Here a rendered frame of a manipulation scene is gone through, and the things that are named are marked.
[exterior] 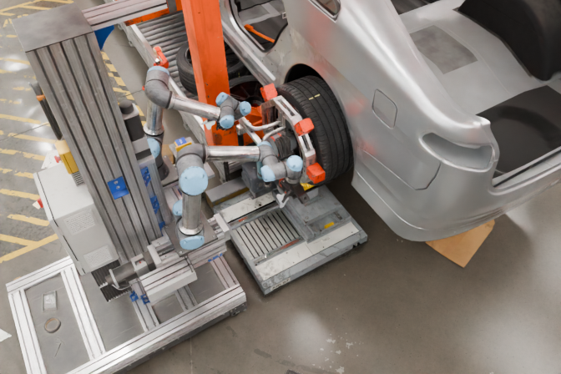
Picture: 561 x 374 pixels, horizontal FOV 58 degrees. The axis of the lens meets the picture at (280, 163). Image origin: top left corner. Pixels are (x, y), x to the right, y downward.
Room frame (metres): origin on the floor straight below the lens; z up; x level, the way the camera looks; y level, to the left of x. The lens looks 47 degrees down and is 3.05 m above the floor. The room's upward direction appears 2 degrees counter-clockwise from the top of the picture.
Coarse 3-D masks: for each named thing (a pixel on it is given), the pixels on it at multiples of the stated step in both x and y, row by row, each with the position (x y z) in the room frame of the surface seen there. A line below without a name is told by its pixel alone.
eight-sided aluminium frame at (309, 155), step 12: (264, 108) 2.41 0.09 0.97; (276, 108) 2.27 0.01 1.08; (288, 108) 2.23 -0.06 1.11; (264, 120) 2.42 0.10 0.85; (288, 120) 2.15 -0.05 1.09; (300, 120) 2.13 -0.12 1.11; (264, 132) 2.42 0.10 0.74; (300, 144) 2.04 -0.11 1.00; (312, 156) 2.00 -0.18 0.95; (300, 180) 2.04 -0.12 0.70
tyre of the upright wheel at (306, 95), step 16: (304, 80) 2.43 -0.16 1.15; (320, 80) 2.40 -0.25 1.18; (288, 96) 2.31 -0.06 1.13; (304, 96) 2.26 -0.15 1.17; (320, 96) 2.26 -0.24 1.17; (304, 112) 2.16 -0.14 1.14; (320, 112) 2.15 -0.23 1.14; (336, 112) 2.17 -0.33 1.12; (320, 128) 2.08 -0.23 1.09; (336, 128) 2.10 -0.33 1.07; (320, 144) 2.02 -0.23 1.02; (336, 144) 2.04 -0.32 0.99; (320, 160) 2.00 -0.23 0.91; (336, 160) 2.02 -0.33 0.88; (352, 160) 2.07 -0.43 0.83; (336, 176) 2.06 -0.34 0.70
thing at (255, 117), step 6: (252, 108) 2.70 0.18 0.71; (258, 108) 2.74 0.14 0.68; (252, 114) 2.59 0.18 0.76; (258, 114) 2.64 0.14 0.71; (252, 120) 2.58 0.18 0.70; (258, 120) 2.61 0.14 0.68; (234, 126) 2.52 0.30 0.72; (258, 126) 2.58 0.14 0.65; (258, 132) 2.58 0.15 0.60; (246, 138) 2.53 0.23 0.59; (246, 144) 2.53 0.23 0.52
